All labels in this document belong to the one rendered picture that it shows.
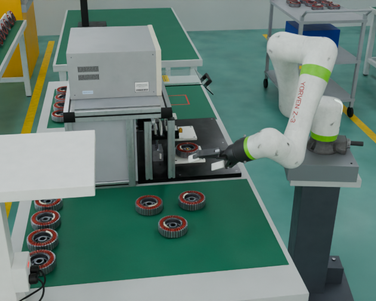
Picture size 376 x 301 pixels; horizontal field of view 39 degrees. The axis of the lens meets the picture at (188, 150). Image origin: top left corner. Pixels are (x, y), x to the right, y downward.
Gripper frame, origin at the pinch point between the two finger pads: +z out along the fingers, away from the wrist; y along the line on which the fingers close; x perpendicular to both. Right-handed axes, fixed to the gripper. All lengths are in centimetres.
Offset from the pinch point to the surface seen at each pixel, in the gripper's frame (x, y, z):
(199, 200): 15.4, -1.2, 2.6
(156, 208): 19.7, 13.2, 12.4
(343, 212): -13, -165, 32
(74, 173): 25, 71, -19
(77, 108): -19, 44, 29
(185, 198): 13.3, -0.2, 10.1
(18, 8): -248, -46, 312
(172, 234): 31.7, 14.7, 0.7
